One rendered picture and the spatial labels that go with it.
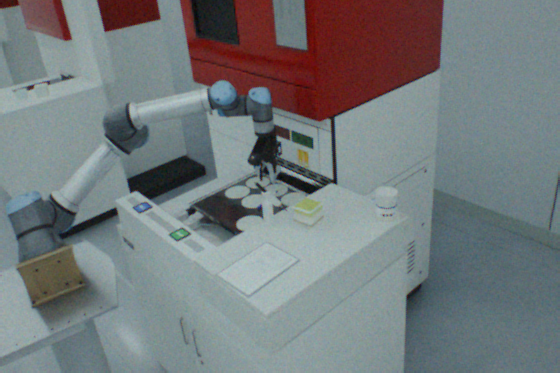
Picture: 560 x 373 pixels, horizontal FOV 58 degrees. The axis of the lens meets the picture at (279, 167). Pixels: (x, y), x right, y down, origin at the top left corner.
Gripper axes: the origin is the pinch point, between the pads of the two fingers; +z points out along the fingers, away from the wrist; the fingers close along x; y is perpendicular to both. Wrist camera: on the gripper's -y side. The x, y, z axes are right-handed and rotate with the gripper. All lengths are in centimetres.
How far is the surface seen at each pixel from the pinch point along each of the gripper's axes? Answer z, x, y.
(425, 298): 99, -43, 71
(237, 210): 8.7, 6.8, -11.0
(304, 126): -17.2, -9.0, 15.8
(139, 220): 3.0, 29.3, -38.3
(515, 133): 34, -64, 154
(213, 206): 8.8, 17.2, -12.6
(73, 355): 41, 38, -73
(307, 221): -0.8, -28.4, -18.5
